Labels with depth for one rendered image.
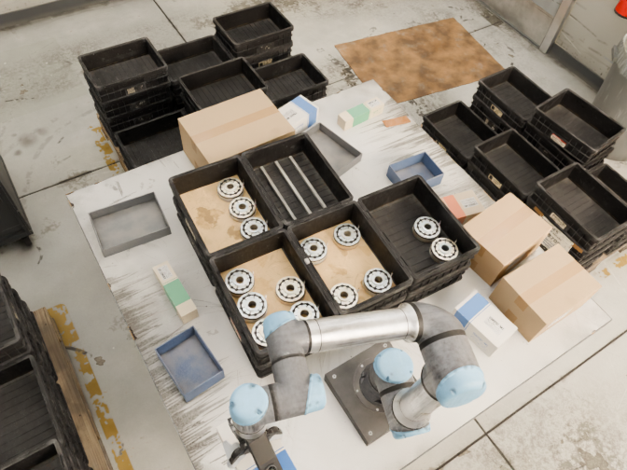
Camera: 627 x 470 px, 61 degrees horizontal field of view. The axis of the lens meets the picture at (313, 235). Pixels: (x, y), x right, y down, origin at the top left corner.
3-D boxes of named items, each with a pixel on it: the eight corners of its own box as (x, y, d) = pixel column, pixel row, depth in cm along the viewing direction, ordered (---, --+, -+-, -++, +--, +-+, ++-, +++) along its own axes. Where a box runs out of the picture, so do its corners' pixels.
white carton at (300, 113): (299, 108, 263) (300, 94, 255) (317, 121, 258) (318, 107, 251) (270, 128, 254) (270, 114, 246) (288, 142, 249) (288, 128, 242)
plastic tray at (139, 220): (104, 257, 207) (101, 251, 203) (90, 220, 217) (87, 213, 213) (172, 233, 216) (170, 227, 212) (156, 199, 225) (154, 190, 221)
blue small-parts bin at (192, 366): (225, 377, 184) (224, 369, 178) (187, 403, 178) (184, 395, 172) (195, 333, 192) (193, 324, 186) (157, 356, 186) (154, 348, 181)
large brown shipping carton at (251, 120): (214, 196, 228) (210, 164, 212) (183, 151, 241) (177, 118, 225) (293, 161, 242) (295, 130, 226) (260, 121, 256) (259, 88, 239)
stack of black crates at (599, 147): (589, 187, 322) (632, 131, 284) (550, 209, 310) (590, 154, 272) (538, 143, 341) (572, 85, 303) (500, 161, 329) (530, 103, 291)
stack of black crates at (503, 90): (537, 145, 339) (561, 103, 312) (503, 162, 329) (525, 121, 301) (494, 107, 358) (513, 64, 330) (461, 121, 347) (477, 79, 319)
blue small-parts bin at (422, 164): (404, 199, 235) (407, 188, 229) (385, 174, 242) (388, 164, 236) (440, 184, 241) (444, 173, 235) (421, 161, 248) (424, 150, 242)
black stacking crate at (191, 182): (284, 244, 203) (284, 228, 194) (211, 275, 194) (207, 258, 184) (240, 173, 222) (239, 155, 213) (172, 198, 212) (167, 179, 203)
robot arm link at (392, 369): (397, 353, 177) (407, 339, 165) (411, 393, 170) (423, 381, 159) (364, 362, 175) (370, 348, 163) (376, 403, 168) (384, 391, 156)
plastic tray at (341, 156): (361, 160, 246) (362, 153, 242) (331, 183, 237) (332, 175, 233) (319, 129, 255) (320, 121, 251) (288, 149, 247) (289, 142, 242)
